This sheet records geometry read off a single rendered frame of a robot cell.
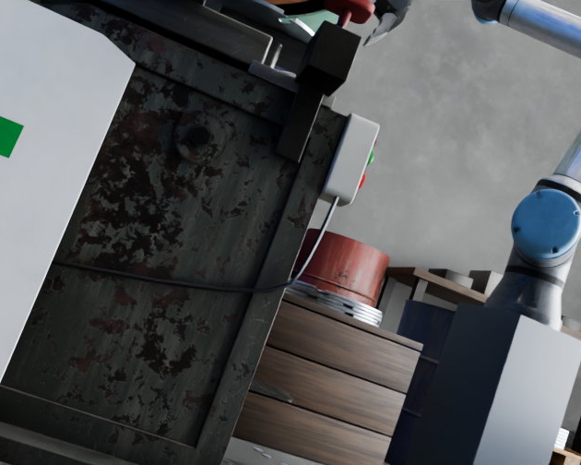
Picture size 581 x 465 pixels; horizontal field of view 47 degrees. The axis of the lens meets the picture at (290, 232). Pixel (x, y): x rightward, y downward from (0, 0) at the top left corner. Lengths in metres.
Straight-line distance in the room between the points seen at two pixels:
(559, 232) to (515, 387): 0.30
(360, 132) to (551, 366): 0.60
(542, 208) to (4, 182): 0.87
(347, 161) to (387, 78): 4.03
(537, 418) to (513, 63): 4.36
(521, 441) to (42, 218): 0.93
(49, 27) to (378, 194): 3.99
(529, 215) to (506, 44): 4.32
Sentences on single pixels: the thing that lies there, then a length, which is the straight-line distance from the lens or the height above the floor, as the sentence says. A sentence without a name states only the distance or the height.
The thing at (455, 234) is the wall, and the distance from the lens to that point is 5.06.
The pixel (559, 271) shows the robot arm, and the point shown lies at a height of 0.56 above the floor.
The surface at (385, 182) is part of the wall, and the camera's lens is 4.87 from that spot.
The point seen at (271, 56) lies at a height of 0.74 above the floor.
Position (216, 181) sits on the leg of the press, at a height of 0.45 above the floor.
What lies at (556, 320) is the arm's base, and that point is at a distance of 1.38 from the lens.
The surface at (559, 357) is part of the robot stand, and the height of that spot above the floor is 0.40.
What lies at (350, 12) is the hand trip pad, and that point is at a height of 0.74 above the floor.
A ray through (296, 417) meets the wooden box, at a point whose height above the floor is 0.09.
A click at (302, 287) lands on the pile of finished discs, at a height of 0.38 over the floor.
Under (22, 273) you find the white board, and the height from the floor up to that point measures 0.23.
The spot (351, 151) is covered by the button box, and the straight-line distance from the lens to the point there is 1.02.
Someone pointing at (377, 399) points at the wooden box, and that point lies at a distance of 1.68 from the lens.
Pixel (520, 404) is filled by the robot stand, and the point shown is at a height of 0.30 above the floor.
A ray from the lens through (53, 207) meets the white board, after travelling 0.94.
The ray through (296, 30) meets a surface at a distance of 1.24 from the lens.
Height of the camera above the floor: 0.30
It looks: 7 degrees up
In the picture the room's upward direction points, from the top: 20 degrees clockwise
